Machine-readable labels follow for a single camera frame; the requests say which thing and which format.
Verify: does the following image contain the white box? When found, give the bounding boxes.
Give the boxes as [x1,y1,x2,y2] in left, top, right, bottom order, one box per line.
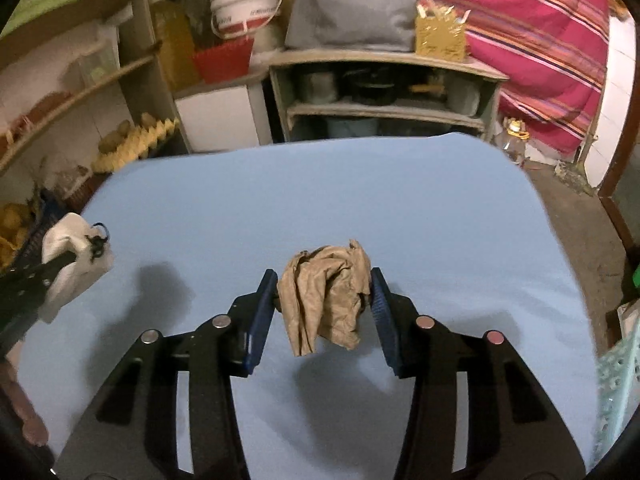
[173,80,274,154]

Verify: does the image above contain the red striped blanket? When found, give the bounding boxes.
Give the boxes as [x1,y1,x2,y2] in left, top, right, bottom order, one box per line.
[380,0,612,157]

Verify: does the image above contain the yellow oil bottle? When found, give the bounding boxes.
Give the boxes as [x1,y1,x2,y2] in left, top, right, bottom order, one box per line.
[152,0,199,92]

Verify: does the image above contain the yellow egg tray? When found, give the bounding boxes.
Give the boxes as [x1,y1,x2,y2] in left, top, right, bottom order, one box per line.
[91,117,181,174]

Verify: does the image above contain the white plastic bucket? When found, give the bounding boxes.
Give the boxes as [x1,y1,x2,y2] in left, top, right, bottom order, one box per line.
[209,0,284,41]

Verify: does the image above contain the gold paper box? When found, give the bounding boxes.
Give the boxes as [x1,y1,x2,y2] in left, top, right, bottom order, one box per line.
[414,3,469,64]

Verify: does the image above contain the wooden wall shelf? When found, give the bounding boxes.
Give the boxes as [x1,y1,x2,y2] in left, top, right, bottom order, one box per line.
[0,0,193,181]

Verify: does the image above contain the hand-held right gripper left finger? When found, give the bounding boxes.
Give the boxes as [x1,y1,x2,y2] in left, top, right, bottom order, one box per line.
[52,268,279,480]

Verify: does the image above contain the grey cushion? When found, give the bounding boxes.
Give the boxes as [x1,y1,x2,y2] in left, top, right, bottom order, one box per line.
[284,0,419,53]

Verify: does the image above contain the brown paper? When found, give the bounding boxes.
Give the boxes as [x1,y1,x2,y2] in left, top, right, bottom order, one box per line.
[276,239,374,358]

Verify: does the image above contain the red plastic basket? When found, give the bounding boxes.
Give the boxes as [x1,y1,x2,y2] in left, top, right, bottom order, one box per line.
[192,37,255,84]

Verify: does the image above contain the grey wooden cabinet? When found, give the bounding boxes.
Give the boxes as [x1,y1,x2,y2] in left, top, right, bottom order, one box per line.
[269,49,509,144]

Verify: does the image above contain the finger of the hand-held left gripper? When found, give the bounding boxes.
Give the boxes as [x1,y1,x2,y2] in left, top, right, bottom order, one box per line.
[0,250,80,344]
[83,222,109,262]

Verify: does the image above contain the person's left hand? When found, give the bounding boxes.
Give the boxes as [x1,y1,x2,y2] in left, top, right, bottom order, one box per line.
[0,359,50,447]

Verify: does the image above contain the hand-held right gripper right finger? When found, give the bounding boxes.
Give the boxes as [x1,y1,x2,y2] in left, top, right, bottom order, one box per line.
[369,267,586,480]

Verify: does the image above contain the teal perforated basket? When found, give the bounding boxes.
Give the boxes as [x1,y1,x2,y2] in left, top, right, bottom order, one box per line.
[594,332,640,462]

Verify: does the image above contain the white tissue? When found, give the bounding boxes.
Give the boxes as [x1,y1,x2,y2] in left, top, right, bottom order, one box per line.
[39,212,115,324]

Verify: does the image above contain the clear bottle with yellow cap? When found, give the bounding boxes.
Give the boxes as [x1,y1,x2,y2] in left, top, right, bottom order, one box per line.
[499,117,532,167]

